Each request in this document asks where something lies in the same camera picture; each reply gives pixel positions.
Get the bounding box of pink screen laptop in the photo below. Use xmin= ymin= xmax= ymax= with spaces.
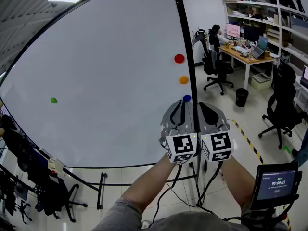
xmin=299 ymin=65 xmax=308 ymax=90

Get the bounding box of white storage box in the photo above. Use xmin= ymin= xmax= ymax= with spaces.
xmin=251 ymin=73 xmax=273 ymax=92

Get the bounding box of black display mount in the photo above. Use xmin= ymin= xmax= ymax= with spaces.
xmin=240 ymin=171 xmax=303 ymax=231

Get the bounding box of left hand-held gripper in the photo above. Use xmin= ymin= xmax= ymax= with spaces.
xmin=158 ymin=99 xmax=199 ymax=164

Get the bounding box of pink screen monitor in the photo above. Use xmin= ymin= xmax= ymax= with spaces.
xmin=225 ymin=23 xmax=242 ymax=39

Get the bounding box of person's right forearm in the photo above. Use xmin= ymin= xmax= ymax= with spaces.
xmin=219 ymin=153 xmax=256 ymax=211

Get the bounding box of wooden office desk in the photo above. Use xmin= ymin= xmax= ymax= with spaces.
xmin=218 ymin=44 xmax=278 ymax=91

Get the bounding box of black whiteboard eraser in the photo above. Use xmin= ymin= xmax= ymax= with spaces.
xmin=39 ymin=147 xmax=53 ymax=159

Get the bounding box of dark computer monitor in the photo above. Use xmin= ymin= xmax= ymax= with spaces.
xmin=242 ymin=25 xmax=262 ymax=42

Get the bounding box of black office chair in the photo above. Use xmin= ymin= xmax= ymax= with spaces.
xmin=258 ymin=58 xmax=305 ymax=150
xmin=201 ymin=36 xmax=235 ymax=96
xmin=26 ymin=174 xmax=89 ymax=224

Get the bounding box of white storage shelf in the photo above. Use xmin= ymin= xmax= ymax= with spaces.
xmin=222 ymin=0 xmax=308 ymax=66

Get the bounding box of white side table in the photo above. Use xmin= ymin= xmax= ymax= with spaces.
xmin=292 ymin=79 xmax=308 ymax=113

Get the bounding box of black whiteboard stand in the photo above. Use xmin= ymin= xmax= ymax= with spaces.
xmin=63 ymin=114 xmax=205 ymax=211

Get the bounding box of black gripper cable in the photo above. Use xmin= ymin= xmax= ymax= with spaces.
xmin=196 ymin=161 xmax=243 ymax=222
xmin=148 ymin=162 xmax=183 ymax=228

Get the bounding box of open grey laptop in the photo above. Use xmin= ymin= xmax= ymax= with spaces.
xmin=250 ymin=35 xmax=270 ymax=60

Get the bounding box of black trash bin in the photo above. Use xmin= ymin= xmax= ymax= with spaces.
xmin=235 ymin=88 xmax=250 ymax=108

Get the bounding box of beige plastic box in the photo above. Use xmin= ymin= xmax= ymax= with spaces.
xmin=47 ymin=157 xmax=65 ymax=177

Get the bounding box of white whiteboard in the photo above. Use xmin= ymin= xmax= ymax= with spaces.
xmin=0 ymin=0 xmax=199 ymax=169

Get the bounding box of person's left forearm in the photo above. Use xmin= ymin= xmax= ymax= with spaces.
xmin=121 ymin=152 xmax=180 ymax=208

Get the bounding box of black timer display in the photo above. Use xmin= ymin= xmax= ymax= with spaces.
xmin=251 ymin=162 xmax=299 ymax=211

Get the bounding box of person's grey shirt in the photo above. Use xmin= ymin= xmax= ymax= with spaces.
xmin=92 ymin=196 xmax=291 ymax=231

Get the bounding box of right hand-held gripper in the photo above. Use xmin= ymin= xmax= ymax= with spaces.
xmin=197 ymin=102 xmax=235 ymax=163

